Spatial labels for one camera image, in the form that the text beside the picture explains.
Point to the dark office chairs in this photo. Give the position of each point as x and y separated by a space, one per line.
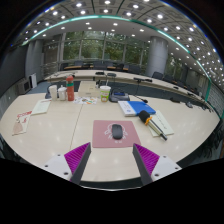
135 69

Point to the ceiling lights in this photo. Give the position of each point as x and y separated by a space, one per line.
107 2

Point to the tall white paper cup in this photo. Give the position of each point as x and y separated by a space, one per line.
53 93

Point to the white lidded mug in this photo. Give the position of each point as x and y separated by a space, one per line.
62 94

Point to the colourful printed leaflet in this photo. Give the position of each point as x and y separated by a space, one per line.
85 100

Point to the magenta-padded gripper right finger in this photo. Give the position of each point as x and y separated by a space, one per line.
147 157

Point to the white paper sheet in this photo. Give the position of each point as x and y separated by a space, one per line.
165 123

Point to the black conference desk unit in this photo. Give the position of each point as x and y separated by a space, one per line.
119 97

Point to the red and white leaflet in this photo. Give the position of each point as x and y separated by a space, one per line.
22 123

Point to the white booklet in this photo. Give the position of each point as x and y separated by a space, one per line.
41 107

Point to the dark grey computer mouse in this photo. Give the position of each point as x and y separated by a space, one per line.
117 131

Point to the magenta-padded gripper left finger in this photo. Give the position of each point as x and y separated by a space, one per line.
76 156

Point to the black handheld microphone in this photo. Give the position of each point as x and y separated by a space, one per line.
144 116

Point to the pink printed mouse pad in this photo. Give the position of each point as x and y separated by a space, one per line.
101 136

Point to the red bottle with green band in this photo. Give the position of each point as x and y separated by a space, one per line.
70 90

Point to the blue and white book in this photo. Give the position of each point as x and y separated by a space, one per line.
141 107

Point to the green printed paper cup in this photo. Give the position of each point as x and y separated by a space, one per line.
105 94

